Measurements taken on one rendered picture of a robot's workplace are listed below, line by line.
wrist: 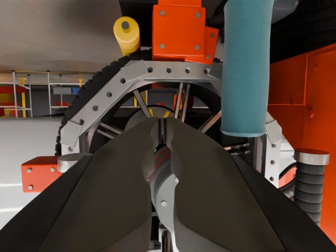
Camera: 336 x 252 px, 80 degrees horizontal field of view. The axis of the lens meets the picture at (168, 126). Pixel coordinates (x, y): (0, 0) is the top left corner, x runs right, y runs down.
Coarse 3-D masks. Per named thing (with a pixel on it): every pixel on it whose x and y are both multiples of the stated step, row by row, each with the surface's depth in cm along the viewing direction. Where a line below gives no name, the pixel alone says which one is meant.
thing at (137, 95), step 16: (128, 96) 67; (176, 96) 59; (208, 96) 67; (112, 112) 69; (144, 112) 58; (176, 112) 59; (96, 128) 56; (112, 128) 57; (208, 128) 61; (96, 144) 64; (160, 144) 63; (224, 144) 80; (240, 144) 62; (160, 224) 62
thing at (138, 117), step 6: (150, 108) 102; (156, 108) 103; (162, 108) 103; (138, 114) 102; (156, 114) 103; (162, 114) 104; (168, 114) 104; (132, 120) 102; (138, 120) 102; (126, 126) 102; (132, 126) 102; (162, 132) 100
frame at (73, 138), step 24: (120, 72) 46; (144, 72) 46; (192, 72) 48; (216, 72) 48; (96, 96) 46; (120, 96) 51; (72, 120) 46; (96, 120) 50; (72, 144) 46; (264, 144) 53; (264, 168) 53
